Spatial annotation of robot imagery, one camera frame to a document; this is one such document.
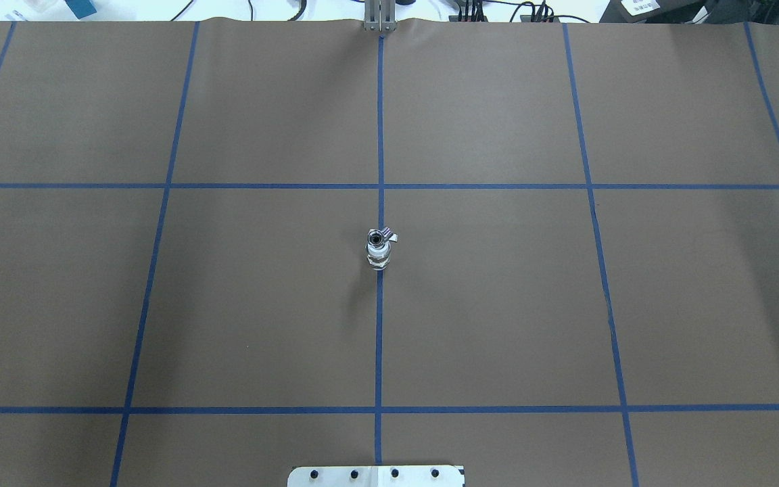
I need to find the chrome metal pipe fitting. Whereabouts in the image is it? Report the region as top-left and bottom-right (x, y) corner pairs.
(366, 226), (398, 248)

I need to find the white PPR valve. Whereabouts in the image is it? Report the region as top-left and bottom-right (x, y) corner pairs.
(366, 241), (392, 271)

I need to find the teal box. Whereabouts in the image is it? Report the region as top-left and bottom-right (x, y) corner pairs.
(64, 0), (98, 20)

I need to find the aluminium post bracket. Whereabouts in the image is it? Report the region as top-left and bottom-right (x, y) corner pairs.
(362, 0), (398, 34)

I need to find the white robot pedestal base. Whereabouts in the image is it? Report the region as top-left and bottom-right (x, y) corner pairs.
(287, 465), (466, 486)

